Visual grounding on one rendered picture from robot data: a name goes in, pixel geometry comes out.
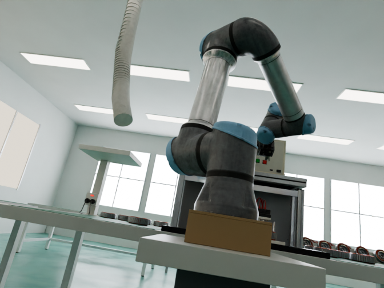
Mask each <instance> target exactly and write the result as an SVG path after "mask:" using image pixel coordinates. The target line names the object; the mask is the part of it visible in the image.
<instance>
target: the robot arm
mask: <svg viewBox="0 0 384 288"><path fill-rule="evenodd" d="M280 49H281V45H280V43H279V40H278V38H277V36H276V35H275V34H274V32H273V31H272V29H271V28H269V27H268V26H267V25H266V24H264V23H263V22H262V21H260V20H258V19H255V18H252V17H243V18H239V19H237V20H235V21H234V22H232V23H229V24H227V25H225V26H223V27H221V28H219V29H217V30H214V31H211V32H210V33H208V35H206V36H204V37H203V38H202V40H201V42H200V46H199V51H200V52H201V54H200V57H201V60H202V62H203V64H204V66H205V67H204V70H203V73H202V76H201V80H200V83H199V86H198V90H197V93H196V96H195V100H194V103H193V106H192V109H191V113H190V116H189V120H188V122H186V123H184V124H182V126H181V128H180V131H179V134H178V136H177V137H174V138H173V139H171V140H169V142H168V144H167V146H166V159H167V161H168V163H169V166H170V168H171V169H172V170H173V171H174V172H175V173H177V174H179V175H186V176H193V175H206V180H205V184H204V186H203V188H202V190H201V192H200V194H199V196H198V198H197V200H196V202H195V205H194V210H198V211H204V212H208V213H215V214H222V215H229V216H233V217H240V218H246V219H253V220H258V217H259V212H258V207H257V202H256V199H255V194H254V189H253V186H254V173H255V161H256V157H257V155H258V153H259V154H260V155H264V156H265V160H267V159H269V161H270V157H272V156H273V153H274V149H275V147H274V140H275V138H284V137H292V136H298V135H308V134H312V133H314V132H315V129H316V121H315V118H314V116H313V115H312V114H305V112H304V110H303V108H302V105H301V103H300V101H299V98H298V96H297V93H296V91H295V88H294V86H293V83H292V81H291V79H290V76H289V74H288V72H287V69H286V66H285V64H284V62H283V59H282V57H281V54H280V52H279V51H280ZM246 55H250V56H251V57H252V59H253V61H254V62H257V63H258V64H259V66H260V69H261V71H262V73H263V75H264V78H265V80H266V82H267V84H268V86H269V88H270V90H271V92H272V95H273V97H274V99H275V101H276V102H273V103H271V104H270V106H269V108H268V110H267V114H266V116H265V117H264V119H263V121H262V123H261V125H260V127H259V128H258V130H257V133H256V132H255V131H254V130H253V129H252V128H250V127H248V126H246V125H243V124H241V123H237V122H231V121H219V122H217V119H218V116H219V111H220V108H221V104H222V100H223V95H224V92H225V88H226V84H227V80H228V77H229V73H230V72H232V71H233V70H234V69H235V66H236V64H237V59H238V58H241V57H244V56H246Z"/></svg>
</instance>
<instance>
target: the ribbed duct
mask: <svg viewBox="0 0 384 288"><path fill-rule="evenodd" d="M142 4H143V0H127V4H126V8H125V14H124V16H123V20H122V25H121V29H120V33H119V37H118V40H117V45H116V48H115V58H114V72H113V86H112V94H111V101H112V107H113V118H114V123H115V124H116V125H117V126H120V127H125V126H128V125H130V124H131V123H132V122H133V116H132V112H131V106H130V71H131V58H132V53H133V47H134V41H135V35H136V31H137V26H138V22H139V16H140V14H141V8H142Z"/></svg>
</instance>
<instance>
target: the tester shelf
mask: <svg viewBox="0 0 384 288"><path fill-rule="evenodd" d="M254 185H260V186H268V187H275V188H280V189H287V190H295V191H297V189H304V188H306V187H307V178H298V177H291V176H286V175H278V174H270V173H263V172H258V171H255V173H254Z"/></svg>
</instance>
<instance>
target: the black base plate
mask: <svg viewBox="0 0 384 288"><path fill-rule="evenodd" d="M161 231H166V232H170V233H177V234H183V235H185V233H186V228H181V227H175V226H166V225H162V227H161ZM271 250H278V251H284V252H288V253H294V254H301V255H308V256H312V257H318V258H324V259H330V253H326V252H322V251H316V250H310V249H304V248H300V247H294V246H288V245H279V244H275V243H271Z"/></svg>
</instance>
